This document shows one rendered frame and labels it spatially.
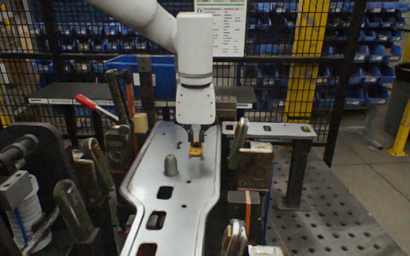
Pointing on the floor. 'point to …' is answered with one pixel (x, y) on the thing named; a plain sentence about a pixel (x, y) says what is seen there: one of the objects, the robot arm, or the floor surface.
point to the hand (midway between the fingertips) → (196, 137)
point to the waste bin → (399, 95)
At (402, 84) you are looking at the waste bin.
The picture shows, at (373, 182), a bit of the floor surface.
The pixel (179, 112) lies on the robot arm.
